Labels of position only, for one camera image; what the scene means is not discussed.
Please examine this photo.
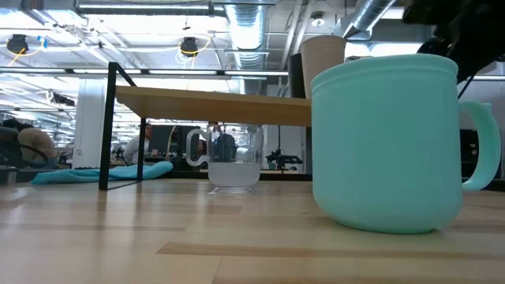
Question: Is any clear glass mug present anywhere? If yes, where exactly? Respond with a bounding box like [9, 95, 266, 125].
[185, 123, 264, 196]

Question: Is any large teal mug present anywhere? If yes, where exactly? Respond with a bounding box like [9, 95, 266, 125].
[310, 54, 502, 235]

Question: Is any wooden shelf with black legs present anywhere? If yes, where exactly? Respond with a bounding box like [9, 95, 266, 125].
[98, 62, 313, 191]

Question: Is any person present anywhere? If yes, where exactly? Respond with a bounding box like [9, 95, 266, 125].
[0, 118, 59, 170]
[196, 121, 222, 166]
[123, 122, 153, 166]

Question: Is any black computer monitor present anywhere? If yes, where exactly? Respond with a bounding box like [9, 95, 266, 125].
[148, 125, 202, 161]

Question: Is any tall beige cup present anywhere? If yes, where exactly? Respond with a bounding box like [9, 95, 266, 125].
[300, 35, 347, 99]

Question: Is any teal cloth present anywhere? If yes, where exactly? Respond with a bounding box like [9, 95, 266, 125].
[30, 160, 174, 185]

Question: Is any white building column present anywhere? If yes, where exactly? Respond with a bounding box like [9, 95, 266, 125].
[72, 77, 108, 170]

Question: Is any silver ribbed ceiling duct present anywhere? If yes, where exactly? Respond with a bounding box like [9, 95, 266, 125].
[224, 0, 274, 71]

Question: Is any black ceiling cable reel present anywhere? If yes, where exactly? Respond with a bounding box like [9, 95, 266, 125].
[6, 33, 29, 55]
[179, 36, 200, 58]

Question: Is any silver smooth ceiling duct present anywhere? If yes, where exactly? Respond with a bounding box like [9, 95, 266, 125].
[334, 0, 398, 40]

